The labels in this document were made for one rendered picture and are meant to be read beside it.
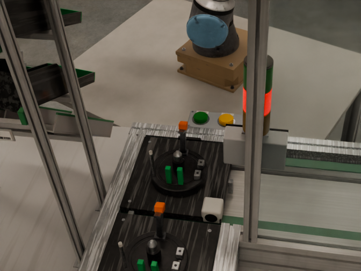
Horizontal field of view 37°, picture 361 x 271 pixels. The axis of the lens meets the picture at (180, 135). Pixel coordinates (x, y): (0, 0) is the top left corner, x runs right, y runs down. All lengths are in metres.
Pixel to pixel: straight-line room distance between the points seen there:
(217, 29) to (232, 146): 0.55
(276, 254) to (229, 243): 0.11
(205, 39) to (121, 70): 0.42
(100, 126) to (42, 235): 0.31
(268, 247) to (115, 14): 2.84
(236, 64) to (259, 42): 0.85
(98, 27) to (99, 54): 1.79
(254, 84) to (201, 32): 0.65
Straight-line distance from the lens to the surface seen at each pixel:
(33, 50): 3.65
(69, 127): 1.23
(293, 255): 1.24
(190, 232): 1.22
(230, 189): 1.33
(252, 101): 0.92
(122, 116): 1.68
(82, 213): 1.44
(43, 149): 1.05
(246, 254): 1.26
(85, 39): 3.64
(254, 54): 0.86
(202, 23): 1.51
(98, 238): 1.26
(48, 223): 1.44
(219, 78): 1.72
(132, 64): 1.88
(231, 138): 1.03
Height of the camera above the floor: 1.96
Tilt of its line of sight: 44 degrees down
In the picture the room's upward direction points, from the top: 5 degrees counter-clockwise
